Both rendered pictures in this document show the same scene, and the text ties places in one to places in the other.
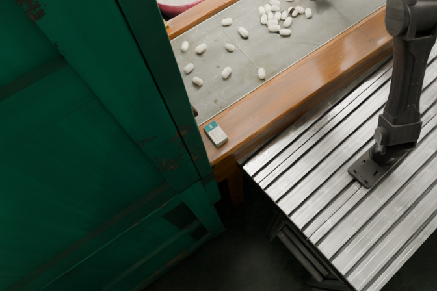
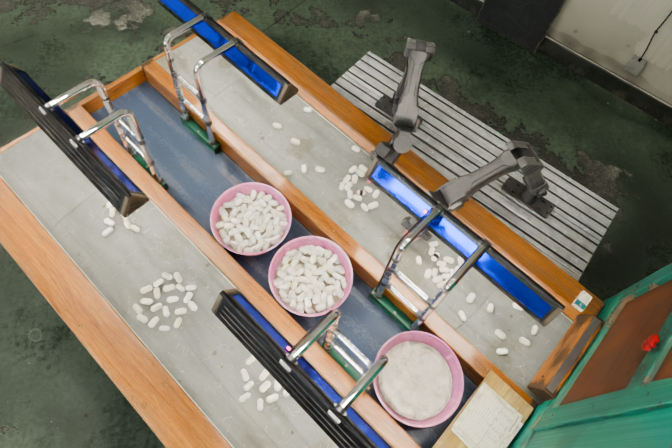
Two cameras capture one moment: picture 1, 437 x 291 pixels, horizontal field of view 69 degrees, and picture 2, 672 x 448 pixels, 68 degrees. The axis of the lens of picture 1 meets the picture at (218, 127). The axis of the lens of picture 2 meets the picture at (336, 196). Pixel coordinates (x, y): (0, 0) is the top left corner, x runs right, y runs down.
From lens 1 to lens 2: 1.57 m
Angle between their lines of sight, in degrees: 47
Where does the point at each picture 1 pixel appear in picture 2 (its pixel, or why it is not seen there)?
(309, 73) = (501, 238)
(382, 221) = (570, 199)
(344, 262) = (604, 220)
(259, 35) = (466, 284)
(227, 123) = (567, 294)
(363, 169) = (543, 208)
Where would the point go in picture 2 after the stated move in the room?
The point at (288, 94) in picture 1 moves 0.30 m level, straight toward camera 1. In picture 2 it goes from (526, 252) to (613, 261)
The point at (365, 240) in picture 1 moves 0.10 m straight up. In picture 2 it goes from (586, 209) to (600, 196)
